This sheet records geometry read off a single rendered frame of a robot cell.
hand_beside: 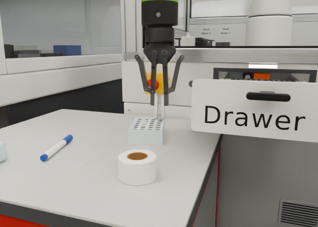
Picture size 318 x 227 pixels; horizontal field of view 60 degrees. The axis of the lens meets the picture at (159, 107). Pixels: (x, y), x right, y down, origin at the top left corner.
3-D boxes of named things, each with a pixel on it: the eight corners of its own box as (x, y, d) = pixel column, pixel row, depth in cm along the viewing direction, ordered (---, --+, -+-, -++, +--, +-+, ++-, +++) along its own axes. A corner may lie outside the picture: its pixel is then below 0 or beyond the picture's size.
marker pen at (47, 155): (47, 162, 57) (46, 154, 57) (39, 161, 57) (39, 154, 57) (73, 140, 70) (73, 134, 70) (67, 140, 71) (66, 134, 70)
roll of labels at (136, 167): (163, 179, 50) (163, 158, 49) (128, 189, 46) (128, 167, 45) (145, 165, 55) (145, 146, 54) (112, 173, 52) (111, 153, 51)
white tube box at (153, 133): (162, 145, 67) (162, 130, 66) (128, 144, 67) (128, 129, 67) (164, 130, 79) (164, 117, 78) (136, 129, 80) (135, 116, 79)
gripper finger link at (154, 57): (157, 50, 69) (152, 50, 69) (154, 94, 72) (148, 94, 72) (158, 50, 73) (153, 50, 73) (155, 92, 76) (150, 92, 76)
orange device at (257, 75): (269, 86, 117) (270, 73, 116) (242, 86, 120) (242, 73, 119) (269, 85, 121) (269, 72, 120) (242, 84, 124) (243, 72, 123)
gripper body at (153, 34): (176, 28, 73) (176, 63, 75) (145, 28, 74) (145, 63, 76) (176, 25, 66) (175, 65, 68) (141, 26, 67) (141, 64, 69)
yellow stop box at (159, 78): (164, 95, 89) (164, 73, 88) (143, 94, 92) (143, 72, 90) (168, 93, 94) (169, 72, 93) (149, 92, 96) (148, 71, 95)
